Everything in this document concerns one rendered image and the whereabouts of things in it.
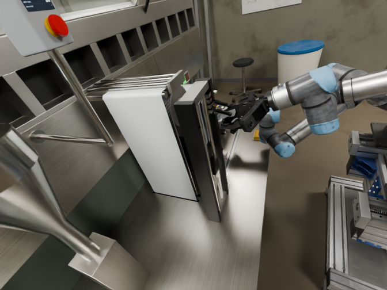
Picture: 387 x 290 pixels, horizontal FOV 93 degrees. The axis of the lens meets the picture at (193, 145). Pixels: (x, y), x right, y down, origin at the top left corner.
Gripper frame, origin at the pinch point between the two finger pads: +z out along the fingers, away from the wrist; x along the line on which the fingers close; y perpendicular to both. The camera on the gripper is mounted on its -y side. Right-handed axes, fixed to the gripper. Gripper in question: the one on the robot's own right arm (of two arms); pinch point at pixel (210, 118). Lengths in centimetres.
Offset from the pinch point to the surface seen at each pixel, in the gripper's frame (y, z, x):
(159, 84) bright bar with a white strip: 36, -2, 38
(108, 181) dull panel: 1, 30, 52
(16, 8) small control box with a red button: 57, -2, 64
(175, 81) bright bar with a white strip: 35, -5, 35
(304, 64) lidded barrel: -54, -66, -234
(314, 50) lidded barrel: -37, -77, -236
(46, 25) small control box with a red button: 55, -2, 61
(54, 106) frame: 37, 30, 51
